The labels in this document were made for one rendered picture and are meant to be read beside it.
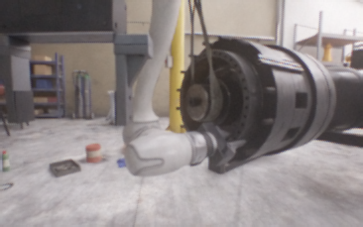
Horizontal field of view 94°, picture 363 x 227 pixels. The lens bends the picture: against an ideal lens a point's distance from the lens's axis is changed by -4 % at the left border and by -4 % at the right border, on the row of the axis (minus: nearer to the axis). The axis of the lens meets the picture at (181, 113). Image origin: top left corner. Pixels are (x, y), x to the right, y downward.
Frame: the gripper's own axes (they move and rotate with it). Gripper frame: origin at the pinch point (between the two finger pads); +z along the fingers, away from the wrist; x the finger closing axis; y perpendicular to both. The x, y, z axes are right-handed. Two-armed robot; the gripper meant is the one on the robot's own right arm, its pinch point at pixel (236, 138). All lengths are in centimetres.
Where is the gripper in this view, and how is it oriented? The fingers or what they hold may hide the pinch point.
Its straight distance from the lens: 65.2
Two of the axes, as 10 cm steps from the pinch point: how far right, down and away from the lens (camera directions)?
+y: 3.7, -7.0, -6.2
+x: -4.2, -7.2, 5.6
